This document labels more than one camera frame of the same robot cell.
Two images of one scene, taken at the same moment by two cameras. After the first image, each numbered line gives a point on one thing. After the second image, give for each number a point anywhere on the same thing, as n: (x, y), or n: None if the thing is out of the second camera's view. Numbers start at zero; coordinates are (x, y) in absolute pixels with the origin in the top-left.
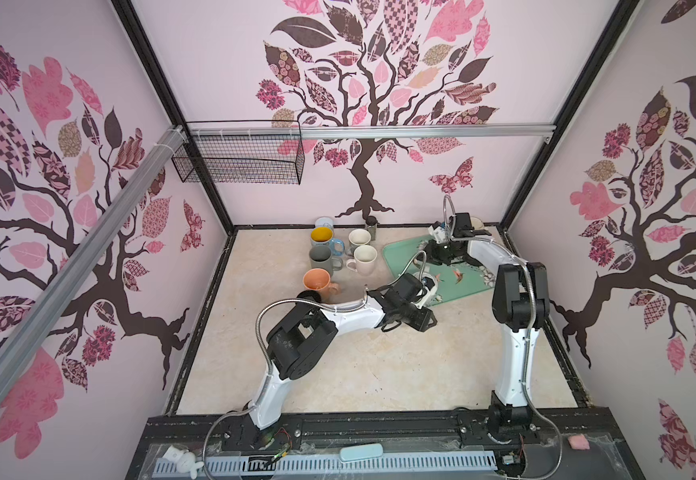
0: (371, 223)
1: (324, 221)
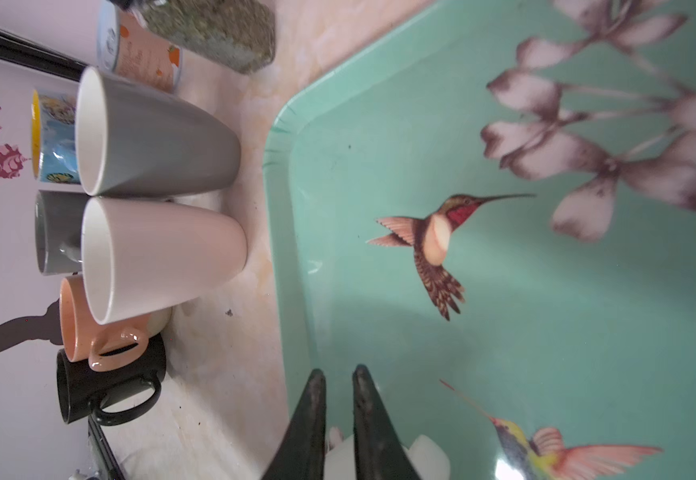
0: (235, 35)
1: (128, 50)
